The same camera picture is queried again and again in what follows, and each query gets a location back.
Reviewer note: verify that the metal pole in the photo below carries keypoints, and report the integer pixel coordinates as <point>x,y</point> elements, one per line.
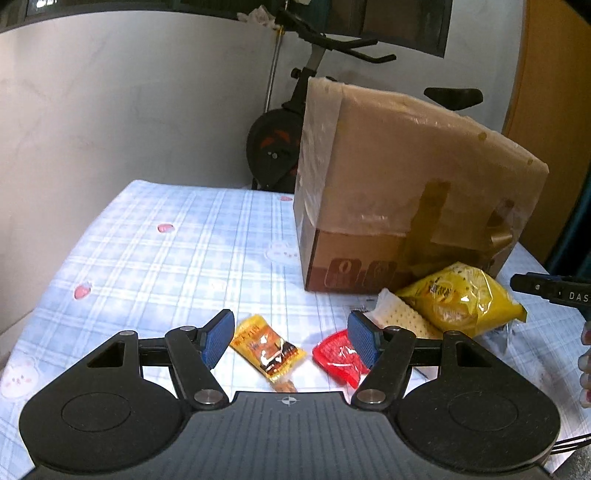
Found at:
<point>273,69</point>

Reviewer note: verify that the brown cardboard box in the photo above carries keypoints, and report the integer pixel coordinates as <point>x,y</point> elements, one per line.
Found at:
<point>351,263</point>

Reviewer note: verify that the orange wooden door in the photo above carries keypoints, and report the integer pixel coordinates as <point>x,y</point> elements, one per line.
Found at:
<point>545,92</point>

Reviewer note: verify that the yellow chip bag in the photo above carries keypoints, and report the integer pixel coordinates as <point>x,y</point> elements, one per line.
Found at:
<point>461,295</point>

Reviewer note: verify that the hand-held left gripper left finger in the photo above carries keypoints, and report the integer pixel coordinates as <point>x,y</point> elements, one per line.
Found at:
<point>217,339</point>

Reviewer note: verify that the white cracker packet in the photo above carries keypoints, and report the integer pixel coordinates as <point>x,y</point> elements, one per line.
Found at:
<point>406,316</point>

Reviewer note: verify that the person's right hand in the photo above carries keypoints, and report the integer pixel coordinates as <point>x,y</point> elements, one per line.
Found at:
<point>586,364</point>

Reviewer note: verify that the red snack packet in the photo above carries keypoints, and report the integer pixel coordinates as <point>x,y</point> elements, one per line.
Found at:
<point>334,357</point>

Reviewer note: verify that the yellow and black snack packet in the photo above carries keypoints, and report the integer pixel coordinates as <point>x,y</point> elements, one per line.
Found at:
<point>265,344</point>

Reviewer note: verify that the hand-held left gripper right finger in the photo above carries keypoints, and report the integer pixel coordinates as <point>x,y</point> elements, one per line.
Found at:
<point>364,339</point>

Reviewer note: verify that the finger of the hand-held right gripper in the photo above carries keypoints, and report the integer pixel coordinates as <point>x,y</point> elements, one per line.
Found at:
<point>535,285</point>

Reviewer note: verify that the blue checked sheet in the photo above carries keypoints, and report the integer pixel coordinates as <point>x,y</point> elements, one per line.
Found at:
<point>161,277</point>

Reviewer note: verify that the black exercise bike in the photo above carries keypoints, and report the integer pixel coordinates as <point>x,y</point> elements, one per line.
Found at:
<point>272,143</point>

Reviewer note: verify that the dark framed window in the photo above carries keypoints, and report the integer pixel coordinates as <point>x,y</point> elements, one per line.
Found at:
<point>392,23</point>

